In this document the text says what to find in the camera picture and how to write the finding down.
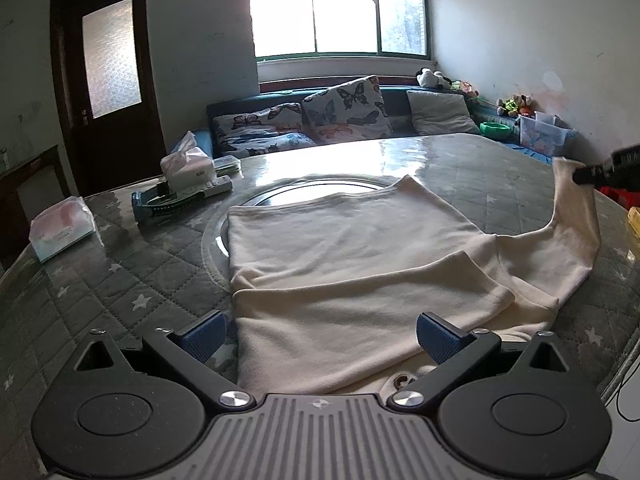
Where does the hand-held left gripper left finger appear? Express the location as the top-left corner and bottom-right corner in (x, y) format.
(74, 310), (257, 414)

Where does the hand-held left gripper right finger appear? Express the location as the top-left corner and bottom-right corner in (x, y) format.
(387, 311), (569, 412)

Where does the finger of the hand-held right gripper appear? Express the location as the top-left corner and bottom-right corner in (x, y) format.
(572, 161), (620, 187)

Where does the cream long-sleeve sweater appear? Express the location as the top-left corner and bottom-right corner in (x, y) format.
(226, 157), (602, 397)

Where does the red object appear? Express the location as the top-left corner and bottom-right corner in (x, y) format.
(599, 185), (640, 207)

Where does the clear plastic storage box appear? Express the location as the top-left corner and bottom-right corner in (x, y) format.
(517, 111), (577, 158)

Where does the group of plush toys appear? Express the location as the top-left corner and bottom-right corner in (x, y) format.
(495, 93), (534, 119)

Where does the green bowl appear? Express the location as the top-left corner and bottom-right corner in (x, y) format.
(479, 121), (512, 141)

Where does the dark teal flat box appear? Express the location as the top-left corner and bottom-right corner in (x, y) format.
(131, 185), (207, 222)

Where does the white remote control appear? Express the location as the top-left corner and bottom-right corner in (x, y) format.
(172, 176), (234, 202)

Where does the round glass turntable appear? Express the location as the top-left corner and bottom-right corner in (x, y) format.
(200, 175), (401, 292)

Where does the grey pillow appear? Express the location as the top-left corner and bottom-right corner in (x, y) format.
(406, 90), (482, 136)

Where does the white tissue box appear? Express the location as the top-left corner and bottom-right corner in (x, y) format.
(160, 131), (217, 192)

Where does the green case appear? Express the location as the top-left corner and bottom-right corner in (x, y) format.
(212, 155), (242, 177)

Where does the pink tissue pack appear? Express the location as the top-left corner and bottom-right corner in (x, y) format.
(28, 195), (96, 265)

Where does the panda plush toy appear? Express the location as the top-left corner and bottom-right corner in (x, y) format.
(415, 68), (454, 92)

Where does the blue butterfly pillow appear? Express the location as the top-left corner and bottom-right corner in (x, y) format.
(219, 131), (318, 160)

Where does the blue sofa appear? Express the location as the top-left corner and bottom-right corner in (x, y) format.
(192, 84), (503, 161)

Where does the white butterfly pillow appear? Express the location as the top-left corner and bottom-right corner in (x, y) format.
(212, 102), (305, 143)
(301, 75), (393, 144)

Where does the dark wooden chair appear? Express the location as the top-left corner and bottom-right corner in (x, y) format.
(0, 144), (72, 272)

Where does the dark wooden door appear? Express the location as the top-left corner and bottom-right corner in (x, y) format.
(49, 0), (169, 199)

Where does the window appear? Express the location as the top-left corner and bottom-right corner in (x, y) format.
(248, 0), (431, 62)

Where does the black cable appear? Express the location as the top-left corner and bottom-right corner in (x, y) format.
(602, 374), (640, 422)

